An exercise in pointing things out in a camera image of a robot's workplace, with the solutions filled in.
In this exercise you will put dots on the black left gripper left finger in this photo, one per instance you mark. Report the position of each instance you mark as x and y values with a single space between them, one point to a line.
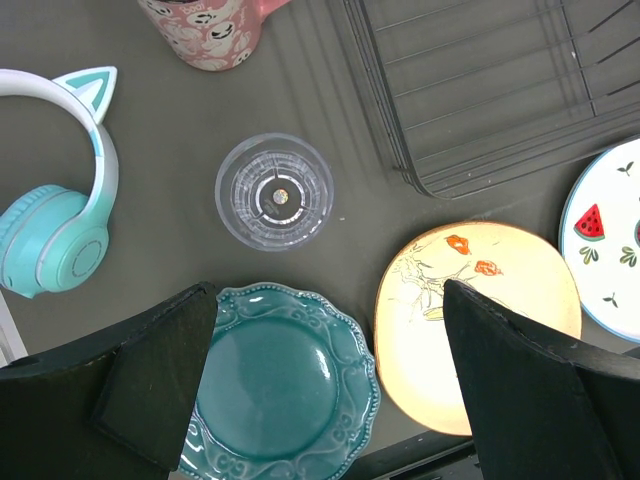
115 404

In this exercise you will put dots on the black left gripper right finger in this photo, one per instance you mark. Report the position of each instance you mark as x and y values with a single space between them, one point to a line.
541 404

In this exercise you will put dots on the peach bird plate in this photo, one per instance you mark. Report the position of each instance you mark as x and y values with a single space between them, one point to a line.
516 269

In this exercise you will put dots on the black wire dish rack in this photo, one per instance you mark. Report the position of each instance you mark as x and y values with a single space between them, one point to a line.
462 96

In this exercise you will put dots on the teal scalloped plate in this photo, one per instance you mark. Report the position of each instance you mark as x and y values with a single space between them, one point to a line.
288 390

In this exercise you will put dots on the teal cat ear headphones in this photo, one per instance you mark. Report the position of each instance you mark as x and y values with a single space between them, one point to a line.
53 238

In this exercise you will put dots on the white watermelon plate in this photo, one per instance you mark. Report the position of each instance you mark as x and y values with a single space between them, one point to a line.
599 239

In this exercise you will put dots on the clear plastic cup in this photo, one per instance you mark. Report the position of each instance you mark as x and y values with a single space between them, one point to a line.
274 192

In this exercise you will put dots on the pink ghost mug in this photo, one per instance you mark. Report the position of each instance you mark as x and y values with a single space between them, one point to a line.
214 35

